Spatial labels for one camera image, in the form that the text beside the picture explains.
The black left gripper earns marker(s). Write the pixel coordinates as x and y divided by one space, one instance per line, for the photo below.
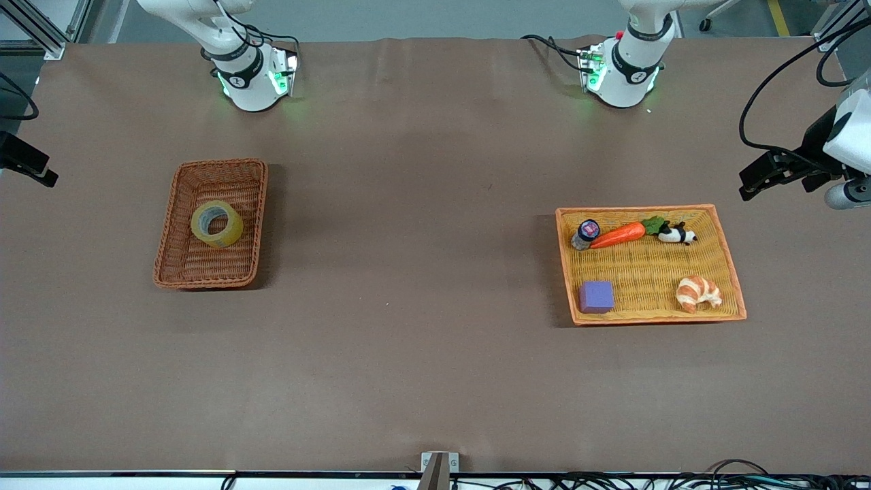
814 147

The yellow packing tape roll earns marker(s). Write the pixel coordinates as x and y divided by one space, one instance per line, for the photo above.
231 235

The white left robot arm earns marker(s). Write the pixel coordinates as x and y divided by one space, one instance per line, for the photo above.
626 75

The orange wicker tray basket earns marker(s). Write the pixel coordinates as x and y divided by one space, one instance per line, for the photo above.
639 272

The brown wicker basket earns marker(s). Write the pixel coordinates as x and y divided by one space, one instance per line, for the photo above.
204 269

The black white panda toy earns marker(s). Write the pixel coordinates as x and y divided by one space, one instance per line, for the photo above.
675 235

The toy croissant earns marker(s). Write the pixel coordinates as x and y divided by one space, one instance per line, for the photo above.
695 292

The orange toy carrot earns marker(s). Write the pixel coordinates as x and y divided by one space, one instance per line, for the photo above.
619 235

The office chair caster leg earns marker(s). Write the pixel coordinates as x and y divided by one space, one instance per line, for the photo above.
711 17

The small jar purple lid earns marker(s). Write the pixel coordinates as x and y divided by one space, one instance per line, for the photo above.
585 233

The metal base connector box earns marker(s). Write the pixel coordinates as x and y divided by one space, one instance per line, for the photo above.
284 71
590 68

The purple foam cube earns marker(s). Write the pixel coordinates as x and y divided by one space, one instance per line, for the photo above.
597 297

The aluminium frame profile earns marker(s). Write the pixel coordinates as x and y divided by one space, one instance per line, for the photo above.
41 30
833 30

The metal table edge bracket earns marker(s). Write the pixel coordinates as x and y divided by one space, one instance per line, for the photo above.
439 466

